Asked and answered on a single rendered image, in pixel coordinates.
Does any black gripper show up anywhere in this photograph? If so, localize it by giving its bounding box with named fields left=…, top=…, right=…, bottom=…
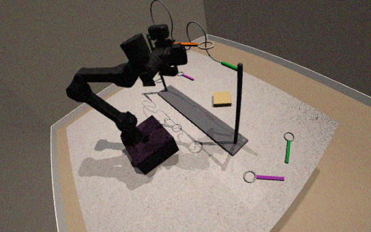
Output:
left=148, top=24, right=178, bottom=76

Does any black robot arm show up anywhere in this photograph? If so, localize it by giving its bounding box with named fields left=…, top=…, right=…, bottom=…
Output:
left=66, top=33, right=188, bottom=147

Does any tan square block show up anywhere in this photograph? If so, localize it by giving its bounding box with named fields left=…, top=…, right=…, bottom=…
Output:
left=213, top=91, right=232, bottom=107

